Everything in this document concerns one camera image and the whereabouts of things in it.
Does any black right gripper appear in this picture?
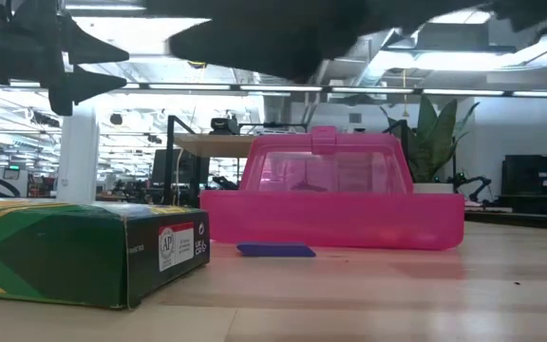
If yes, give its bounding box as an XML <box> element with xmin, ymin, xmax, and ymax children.
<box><xmin>167</xmin><ymin>8</ymin><xmax>370</xmax><ymax>84</ymax></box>

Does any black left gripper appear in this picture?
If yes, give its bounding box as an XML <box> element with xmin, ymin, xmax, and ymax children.
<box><xmin>0</xmin><ymin>0</ymin><xmax>131</xmax><ymax>118</ymax></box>

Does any green crayon box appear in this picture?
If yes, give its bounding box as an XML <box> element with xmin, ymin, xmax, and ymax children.
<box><xmin>0</xmin><ymin>198</ymin><xmax>212</xmax><ymax>311</ymax></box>

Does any pink translucent pencil box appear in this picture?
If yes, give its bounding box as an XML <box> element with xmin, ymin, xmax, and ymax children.
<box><xmin>198</xmin><ymin>124</ymin><xmax>466</xmax><ymax>252</ymax></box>

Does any blue eraser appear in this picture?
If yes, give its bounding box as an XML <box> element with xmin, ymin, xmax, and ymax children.
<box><xmin>236</xmin><ymin>241</ymin><xmax>317</xmax><ymax>258</ymax></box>

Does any white column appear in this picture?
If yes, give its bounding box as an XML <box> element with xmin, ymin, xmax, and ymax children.
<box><xmin>55</xmin><ymin>104</ymin><xmax>101</xmax><ymax>205</ymax></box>

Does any black monitor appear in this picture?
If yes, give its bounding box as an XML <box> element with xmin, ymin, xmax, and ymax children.
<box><xmin>151</xmin><ymin>148</ymin><xmax>211</xmax><ymax>184</ymax></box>

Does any green potted plant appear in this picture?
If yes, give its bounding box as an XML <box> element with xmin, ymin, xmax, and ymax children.
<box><xmin>379</xmin><ymin>94</ymin><xmax>481</xmax><ymax>184</ymax></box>

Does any black cabinet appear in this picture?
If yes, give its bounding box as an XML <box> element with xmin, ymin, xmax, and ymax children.
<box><xmin>498</xmin><ymin>152</ymin><xmax>547</xmax><ymax>217</ymax></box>

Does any black bench edge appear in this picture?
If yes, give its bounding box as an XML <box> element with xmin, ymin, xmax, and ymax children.
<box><xmin>462</xmin><ymin>210</ymin><xmax>547</xmax><ymax>233</ymax></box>

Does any black camera on table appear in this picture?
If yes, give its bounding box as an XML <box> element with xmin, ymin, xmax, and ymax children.
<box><xmin>209</xmin><ymin>115</ymin><xmax>241</xmax><ymax>136</ymax></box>

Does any silver spiral air duct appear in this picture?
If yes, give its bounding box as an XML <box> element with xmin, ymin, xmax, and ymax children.
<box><xmin>315</xmin><ymin>26</ymin><xmax>401</xmax><ymax>89</ymax></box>

